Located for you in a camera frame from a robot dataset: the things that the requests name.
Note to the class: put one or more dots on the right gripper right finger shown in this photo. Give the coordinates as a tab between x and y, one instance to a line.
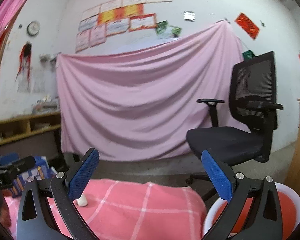
220	174

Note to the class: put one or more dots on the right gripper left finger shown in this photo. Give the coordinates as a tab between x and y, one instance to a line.
80	173

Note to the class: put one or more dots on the white oval eraser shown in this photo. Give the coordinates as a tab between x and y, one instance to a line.
82	201

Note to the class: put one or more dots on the blue cardboard box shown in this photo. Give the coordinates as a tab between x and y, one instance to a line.
40	171

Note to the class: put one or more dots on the wooden shelf unit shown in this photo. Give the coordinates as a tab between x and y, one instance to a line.
31	135

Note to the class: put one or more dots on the pink plaid tablecloth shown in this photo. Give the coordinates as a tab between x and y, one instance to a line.
127	210

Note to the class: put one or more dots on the black mesh office chair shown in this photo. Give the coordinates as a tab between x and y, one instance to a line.
252	102

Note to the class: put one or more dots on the red white plastic basin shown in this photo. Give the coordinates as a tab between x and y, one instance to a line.
290	209

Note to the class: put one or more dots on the stack of papers on shelf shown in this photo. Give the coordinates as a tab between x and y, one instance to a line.
46	105

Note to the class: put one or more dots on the pink hanging cloth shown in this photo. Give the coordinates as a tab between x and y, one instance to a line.
139	105

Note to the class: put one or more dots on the red tassel wall ornament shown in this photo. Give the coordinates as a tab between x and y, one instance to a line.
24	70

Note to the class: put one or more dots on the green wall sign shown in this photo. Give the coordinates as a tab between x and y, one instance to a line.
248	55

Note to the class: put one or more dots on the round wall clock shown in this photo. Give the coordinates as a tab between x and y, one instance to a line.
33	28

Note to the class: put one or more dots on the red paper wall decoration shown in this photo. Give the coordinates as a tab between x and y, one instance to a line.
247	25

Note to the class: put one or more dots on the green poster on wall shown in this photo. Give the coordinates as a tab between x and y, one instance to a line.
165	30

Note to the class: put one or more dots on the certificates on wall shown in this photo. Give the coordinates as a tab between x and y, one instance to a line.
113	18

